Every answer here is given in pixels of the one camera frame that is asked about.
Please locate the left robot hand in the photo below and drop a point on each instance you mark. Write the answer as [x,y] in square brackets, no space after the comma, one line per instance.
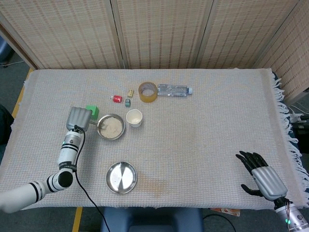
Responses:
[78,118]

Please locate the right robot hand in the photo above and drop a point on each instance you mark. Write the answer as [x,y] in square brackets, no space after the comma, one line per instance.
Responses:
[270,183]

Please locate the metal spoon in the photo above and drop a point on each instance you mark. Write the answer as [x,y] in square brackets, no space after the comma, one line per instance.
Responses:
[94,122]

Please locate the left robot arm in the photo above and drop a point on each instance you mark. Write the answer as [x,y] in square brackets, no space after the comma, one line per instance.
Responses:
[67,149]

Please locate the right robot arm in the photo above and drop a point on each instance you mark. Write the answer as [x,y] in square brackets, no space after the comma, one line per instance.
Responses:
[292,215]

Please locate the steel bowl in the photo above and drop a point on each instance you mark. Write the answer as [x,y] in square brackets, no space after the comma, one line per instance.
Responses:
[99,131]

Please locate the white paper cup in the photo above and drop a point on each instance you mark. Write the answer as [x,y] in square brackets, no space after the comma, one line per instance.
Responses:
[134,117]

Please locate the green cube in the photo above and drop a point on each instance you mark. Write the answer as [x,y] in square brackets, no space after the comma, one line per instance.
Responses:
[95,112]

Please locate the small red block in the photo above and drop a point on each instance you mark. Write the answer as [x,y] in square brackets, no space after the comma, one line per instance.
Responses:
[117,98]

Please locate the orange printed paper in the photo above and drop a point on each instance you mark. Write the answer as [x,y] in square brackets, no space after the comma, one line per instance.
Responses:
[227,211]

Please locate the small dark green block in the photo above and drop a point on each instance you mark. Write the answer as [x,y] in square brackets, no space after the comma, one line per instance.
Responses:
[128,103]

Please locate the small beige block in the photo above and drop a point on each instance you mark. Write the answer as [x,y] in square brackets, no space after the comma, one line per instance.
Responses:
[130,93]

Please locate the black box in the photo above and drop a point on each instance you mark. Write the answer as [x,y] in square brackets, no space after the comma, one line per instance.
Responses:
[301,134]

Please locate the yellow tape roll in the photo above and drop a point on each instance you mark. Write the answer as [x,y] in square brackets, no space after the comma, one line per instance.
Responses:
[141,96]

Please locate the steel plate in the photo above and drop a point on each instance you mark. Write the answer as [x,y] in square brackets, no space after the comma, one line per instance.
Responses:
[120,177]

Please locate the black bag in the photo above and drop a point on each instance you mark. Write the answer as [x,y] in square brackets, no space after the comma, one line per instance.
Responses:
[4,125]

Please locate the white woven tablecloth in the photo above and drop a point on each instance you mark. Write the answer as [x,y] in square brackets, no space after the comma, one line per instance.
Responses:
[193,145]

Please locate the clear plastic water bottle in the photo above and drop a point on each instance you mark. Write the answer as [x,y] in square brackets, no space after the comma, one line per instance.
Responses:
[172,90]

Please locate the bamboo folding screen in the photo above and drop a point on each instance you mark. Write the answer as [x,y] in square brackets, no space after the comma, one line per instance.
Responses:
[169,36]

